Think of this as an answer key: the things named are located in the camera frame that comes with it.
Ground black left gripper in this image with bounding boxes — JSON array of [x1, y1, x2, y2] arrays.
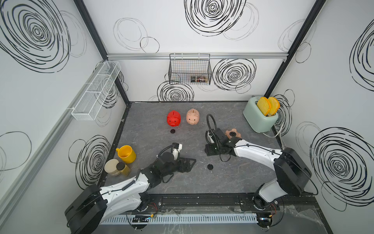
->
[[161, 156, 196, 178]]

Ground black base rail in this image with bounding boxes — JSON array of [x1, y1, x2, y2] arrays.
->
[[146, 193, 317, 212]]

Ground mint green toaster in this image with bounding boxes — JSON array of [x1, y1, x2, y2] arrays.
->
[[243, 96, 279, 133]]

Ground white toaster power cable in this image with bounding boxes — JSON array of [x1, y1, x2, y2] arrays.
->
[[262, 116, 287, 153]]

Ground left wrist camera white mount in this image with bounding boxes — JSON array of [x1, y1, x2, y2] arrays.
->
[[171, 142, 182, 160]]

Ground white wire wall shelf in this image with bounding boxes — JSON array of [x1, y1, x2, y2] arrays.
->
[[72, 61, 121, 121]]

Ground yellow toast slice right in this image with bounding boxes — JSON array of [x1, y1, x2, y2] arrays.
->
[[268, 97, 280, 116]]

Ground yellow mug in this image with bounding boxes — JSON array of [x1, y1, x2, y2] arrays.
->
[[116, 145, 136, 164]]

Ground red piggy bank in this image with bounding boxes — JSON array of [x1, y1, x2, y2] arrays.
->
[[167, 110, 181, 127]]

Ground yellow jar with black lid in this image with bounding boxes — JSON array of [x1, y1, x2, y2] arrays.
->
[[116, 162, 131, 177]]

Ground white slotted cable duct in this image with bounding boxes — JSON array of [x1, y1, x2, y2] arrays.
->
[[102, 214, 258, 225]]

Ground yellow toast slice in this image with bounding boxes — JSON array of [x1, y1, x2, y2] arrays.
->
[[268, 97, 280, 116], [257, 97, 271, 116]]

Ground black wire wall basket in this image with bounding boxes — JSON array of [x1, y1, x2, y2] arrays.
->
[[168, 53, 212, 85]]

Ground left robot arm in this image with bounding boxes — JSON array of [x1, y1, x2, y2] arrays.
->
[[65, 152, 196, 234]]

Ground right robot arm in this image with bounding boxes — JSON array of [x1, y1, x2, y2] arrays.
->
[[205, 128, 312, 210]]

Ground black corrugated cable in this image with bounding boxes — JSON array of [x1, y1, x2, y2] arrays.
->
[[206, 113, 217, 138], [157, 145, 174, 160]]

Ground orange-tan piggy bank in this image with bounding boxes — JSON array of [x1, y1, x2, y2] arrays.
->
[[225, 128, 242, 139]]

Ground light pink piggy bank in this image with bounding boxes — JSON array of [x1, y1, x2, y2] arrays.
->
[[186, 109, 200, 125]]

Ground black corrugated left cable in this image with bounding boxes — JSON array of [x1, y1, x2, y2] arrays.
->
[[157, 145, 174, 160]]

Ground yellow toast slice left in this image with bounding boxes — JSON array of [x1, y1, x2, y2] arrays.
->
[[257, 97, 271, 116]]

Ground black corrugated right cable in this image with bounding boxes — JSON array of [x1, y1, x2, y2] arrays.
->
[[206, 113, 217, 138]]

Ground small items in basket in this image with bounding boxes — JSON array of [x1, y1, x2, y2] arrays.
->
[[191, 76, 209, 83]]

